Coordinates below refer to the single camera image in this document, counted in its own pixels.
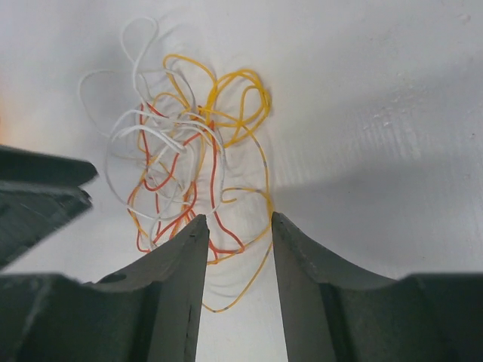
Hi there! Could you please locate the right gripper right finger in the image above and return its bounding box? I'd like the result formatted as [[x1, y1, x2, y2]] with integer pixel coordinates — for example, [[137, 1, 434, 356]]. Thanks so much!
[[272, 213, 482, 361]]

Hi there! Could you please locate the yellow grey striped cable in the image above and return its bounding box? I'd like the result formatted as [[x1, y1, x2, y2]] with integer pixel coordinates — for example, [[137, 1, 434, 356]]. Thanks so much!
[[128, 54, 275, 314]]

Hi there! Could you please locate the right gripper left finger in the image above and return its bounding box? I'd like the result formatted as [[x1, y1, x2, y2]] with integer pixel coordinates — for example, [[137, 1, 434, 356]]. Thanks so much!
[[1, 215, 209, 361]]

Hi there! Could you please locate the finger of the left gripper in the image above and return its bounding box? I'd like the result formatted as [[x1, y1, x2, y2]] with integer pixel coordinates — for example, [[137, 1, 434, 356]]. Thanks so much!
[[1, 181, 92, 268], [1, 146, 97, 185]]

